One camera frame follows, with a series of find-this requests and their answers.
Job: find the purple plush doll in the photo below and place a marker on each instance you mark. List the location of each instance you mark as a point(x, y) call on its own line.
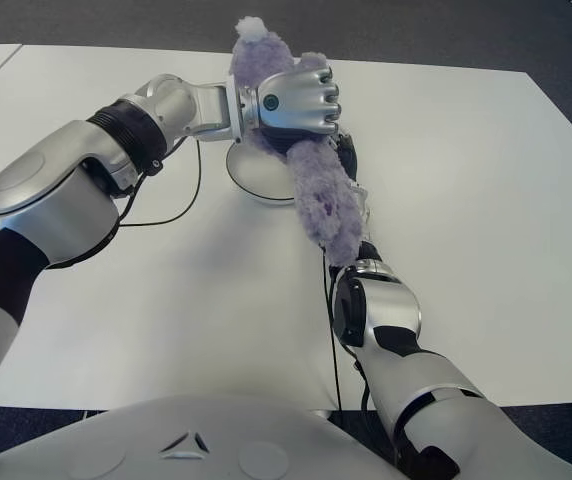
point(321, 200)

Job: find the grey robot torso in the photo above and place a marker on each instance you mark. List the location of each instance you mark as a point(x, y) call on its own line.
point(216, 440)

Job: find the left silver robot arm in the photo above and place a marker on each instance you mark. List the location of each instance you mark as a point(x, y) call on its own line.
point(56, 185)

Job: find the white plate with black rim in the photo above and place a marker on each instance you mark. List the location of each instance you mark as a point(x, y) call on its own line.
point(261, 175)

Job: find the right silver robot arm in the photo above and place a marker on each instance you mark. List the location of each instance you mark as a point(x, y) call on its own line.
point(391, 310)

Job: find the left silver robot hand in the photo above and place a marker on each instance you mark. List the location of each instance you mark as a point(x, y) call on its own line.
point(296, 105)

